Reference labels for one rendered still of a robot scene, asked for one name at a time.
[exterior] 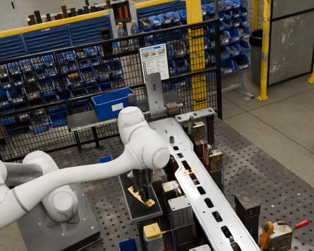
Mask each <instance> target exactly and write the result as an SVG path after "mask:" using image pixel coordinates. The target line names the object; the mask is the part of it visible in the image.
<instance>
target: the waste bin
mask: <svg viewBox="0 0 314 251"><path fill-rule="evenodd" d="M250 33H251V36H250V38H249V44H250V48H251V49H250V52H251V79H252V82H253V83H255V84H257V85H261V61H262V37H263V29H262V28H260V29H256V30H253V31H251V32H250Z"/></svg>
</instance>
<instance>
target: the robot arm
mask: <svg viewBox="0 0 314 251"><path fill-rule="evenodd" d="M118 126H119V132H120V137H121V140H122V142H123V144H124V147H125V150H124V152H123V154H122V155H121V156H119V157H118V158H116V159H115V160H112V161H110V162H106V163H99V164H92V165H84V166H77V167H69V168H64V169H59V168H58V166H57V165H56V163H55V162H54V161H53V159H52V158H51V157H50V156H49V155H48V154H47V153H45V152H43V151H34V152H31V153H30V154H28V155H27V156H26V157H25V158H24V160H23V162H22V163H10V162H2V161H1V160H0V230H1V229H3V228H5V227H7V226H9V225H11V224H12V223H14V222H16V221H17V220H19V219H20V218H21V217H22V216H24V215H25V214H26V213H27V212H29V211H30V210H31V209H32V208H34V207H35V206H36V205H37V204H38V203H39V202H40V201H42V203H43V205H44V207H45V209H46V214H47V223H46V226H47V227H48V228H51V227H53V226H57V225H60V226H61V229H62V232H63V233H65V232H66V231H67V224H69V223H79V222H80V218H79V215H78V199H77V192H76V191H72V189H71V188H70V187H69V185H70V184H75V183H81V182H87V181H93V180H99V179H105V178H110V177H114V176H118V175H120V174H123V173H125V172H127V171H131V172H130V173H129V174H127V175H126V176H127V177H128V178H129V180H130V182H131V185H132V187H133V189H134V190H135V191H136V192H139V195H140V197H141V200H142V201H144V202H146V197H147V198H148V199H149V200H150V199H151V197H150V187H151V185H150V184H151V183H153V169H161V168H163V167H165V166H166V165H167V163H168V161H169V158H170V151H169V149H168V146H167V144H166V142H165V141H164V139H163V138H162V137H161V136H160V135H159V134H158V133H157V132H155V131H154V130H152V129H151V128H150V127H149V125H148V123H147V121H145V118H144V115H143V114H142V112H141V110H140V109H139V108H138V107H126V108H124V109H122V110H121V111H120V112H119V116H118ZM133 174H135V176H136V182H135V179H134V176H133ZM142 176H143V180H144V185H143V187H142ZM7 186H16V187H14V188H12V189H10V190H9V189H8V187H7Z"/></svg>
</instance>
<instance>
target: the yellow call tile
mask: <svg viewBox="0 0 314 251"><path fill-rule="evenodd" d="M144 231H145V234H146V237H147V239H149V238H152V237H155V236H159V235H161V232H160V230H159V227H158V225H157V223H155V224H151V225H148V226H145V227H144Z"/></svg>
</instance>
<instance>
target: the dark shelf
mask: <svg viewBox="0 0 314 251"><path fill-rule="evenodd" d="M163 100H164V108H165V110H166V104H168V103H172V102H176V104H177V105H178V107H180V106H184V105H185V102H184V100H183V99H182V98H181V97H180V96H179V94H178V93H177V92H172V93H167V94H163ZM136 103H137V105H138V106H139V109H140V110H141V111H143V109H145V110H146V112H145V113H144V112H142V114H143V115H146V114H150V109H149V103H148V98H145V99H141V100H136ZM116 121H118V116H115V117H112V118H108V119H105V120H102V121H100V120H99V118H98V117H97V115H96V113H95V110H92V111H87V112H83V113H79V114H74V115H70V116H67V123H68V130H69V132H72V131H76V130H81V129H85V128H89V127H93V126H98V125H103V124H107V123H112V122H116Z"/></svg>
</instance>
